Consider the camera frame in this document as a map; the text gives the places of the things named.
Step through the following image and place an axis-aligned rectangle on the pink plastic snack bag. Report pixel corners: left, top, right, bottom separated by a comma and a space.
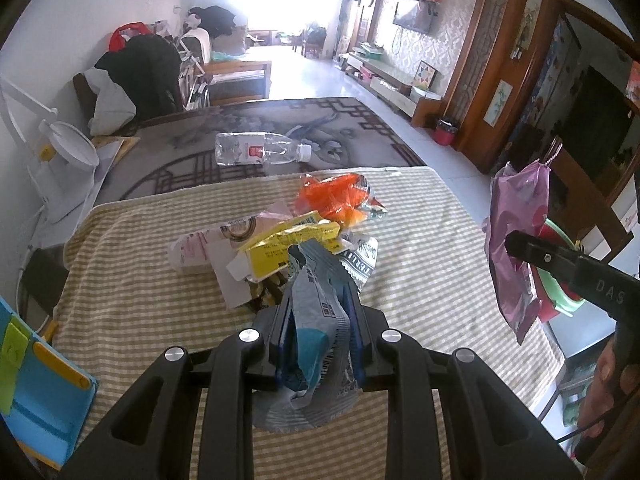
483, 160, 550, 344

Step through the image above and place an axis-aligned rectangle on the silver blue snack wrapper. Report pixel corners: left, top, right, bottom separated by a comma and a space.
253, 240, 359, 434

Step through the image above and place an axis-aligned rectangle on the red green trash bucket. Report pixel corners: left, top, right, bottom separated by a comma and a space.
532, 219, 585, 322

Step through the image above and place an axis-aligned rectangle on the small red trash bin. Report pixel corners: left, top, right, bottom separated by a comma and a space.
433, 117, 459, 146

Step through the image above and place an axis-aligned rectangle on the person's right hand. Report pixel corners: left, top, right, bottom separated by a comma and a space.
578, 339, 616, 438

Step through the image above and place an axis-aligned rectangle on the wooden chair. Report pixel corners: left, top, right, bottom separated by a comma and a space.
541, 136, 634, 263

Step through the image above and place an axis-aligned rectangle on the blue yellow green box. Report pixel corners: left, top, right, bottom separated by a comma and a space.
1, 302, 98, 469

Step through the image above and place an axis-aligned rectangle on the beige striped table cloth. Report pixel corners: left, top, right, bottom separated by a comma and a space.
52, 164, 566, 480

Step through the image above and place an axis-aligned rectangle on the brown cardboard piece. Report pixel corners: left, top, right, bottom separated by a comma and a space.
207, 240, 286, 313

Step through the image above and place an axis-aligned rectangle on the pink white paper carton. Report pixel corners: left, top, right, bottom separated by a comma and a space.
167, 200, 293, 275

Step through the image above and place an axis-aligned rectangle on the white grey printed wrapper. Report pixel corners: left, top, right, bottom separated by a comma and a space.
337, 231, 378, 290

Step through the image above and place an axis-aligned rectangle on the yellow crumpled carton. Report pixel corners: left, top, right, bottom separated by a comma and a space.
227, 211, 350, 283

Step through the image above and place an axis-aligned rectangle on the orange plastic wrapper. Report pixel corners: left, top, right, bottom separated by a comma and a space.
294, 172, 387, 229

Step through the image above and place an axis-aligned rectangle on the low tv cabinet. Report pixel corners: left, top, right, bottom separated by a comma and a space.
344, 52, 442, 128

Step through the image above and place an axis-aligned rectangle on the white standing fan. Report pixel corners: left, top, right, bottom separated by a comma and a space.
1, 78, 101, 247

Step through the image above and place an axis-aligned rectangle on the grey patterned carpet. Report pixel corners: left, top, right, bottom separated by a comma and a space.
96, 96, 424, 204

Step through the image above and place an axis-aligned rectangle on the clear plastic water bottle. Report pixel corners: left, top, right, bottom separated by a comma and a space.
215, 132, 312, 167

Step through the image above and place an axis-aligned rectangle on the white plastic bag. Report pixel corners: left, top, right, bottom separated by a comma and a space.
84, 67, 137, 136

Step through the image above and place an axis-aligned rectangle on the wooden sofa bench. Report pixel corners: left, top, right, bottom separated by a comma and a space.
204, 60, 271, 105

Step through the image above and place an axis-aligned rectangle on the black clothes pile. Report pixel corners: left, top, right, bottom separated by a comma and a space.
94, 35, 182, 122

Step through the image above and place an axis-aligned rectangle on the wall mounted television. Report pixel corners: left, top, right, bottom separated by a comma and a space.
393, 0, 438, 35

